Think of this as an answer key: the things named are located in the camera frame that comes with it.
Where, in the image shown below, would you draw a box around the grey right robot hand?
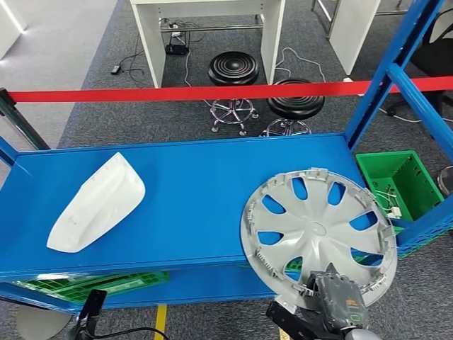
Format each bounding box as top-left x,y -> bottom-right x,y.
305,262 -> 369,335

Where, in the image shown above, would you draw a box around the grey plastic wheel hubcap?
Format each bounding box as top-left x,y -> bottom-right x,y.
240,167 -> 398,313

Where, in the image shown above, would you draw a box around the blue metal shelf rack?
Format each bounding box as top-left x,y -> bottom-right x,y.
0,0 -> 453,313

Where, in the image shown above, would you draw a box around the white plastic cover part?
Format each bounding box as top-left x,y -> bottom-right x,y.
47,152 -> 146,254

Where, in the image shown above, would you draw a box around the green plastic crate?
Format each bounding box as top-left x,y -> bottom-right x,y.
12,271 -> 170,304
355,149 -> 445,224

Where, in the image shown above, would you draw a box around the chrome stanchion with round base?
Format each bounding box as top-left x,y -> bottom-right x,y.
16,305 -> 73,340
437,165 -> 453,198

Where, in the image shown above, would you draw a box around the black round stool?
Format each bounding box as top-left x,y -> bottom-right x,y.
259,78 -> 326,138
208,50 -> 260,137

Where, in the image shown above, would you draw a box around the white desk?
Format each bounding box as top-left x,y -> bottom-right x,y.
311,0 -> 408,76
130,0 -> 286,89

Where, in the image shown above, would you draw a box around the black office chair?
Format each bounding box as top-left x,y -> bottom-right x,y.
386,4 -> 453,118

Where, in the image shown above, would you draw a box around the red barrier belt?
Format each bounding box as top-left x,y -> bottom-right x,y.
7,76 -> 453,104

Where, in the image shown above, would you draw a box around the white charger with cable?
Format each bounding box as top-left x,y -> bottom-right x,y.
375,187 -> 402,220

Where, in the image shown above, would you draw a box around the black camera cable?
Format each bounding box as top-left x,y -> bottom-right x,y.
92,327 -> 170,340

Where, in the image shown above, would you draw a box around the dark stanchion post with belt head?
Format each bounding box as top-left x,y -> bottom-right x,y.
0,87 -> 51,151

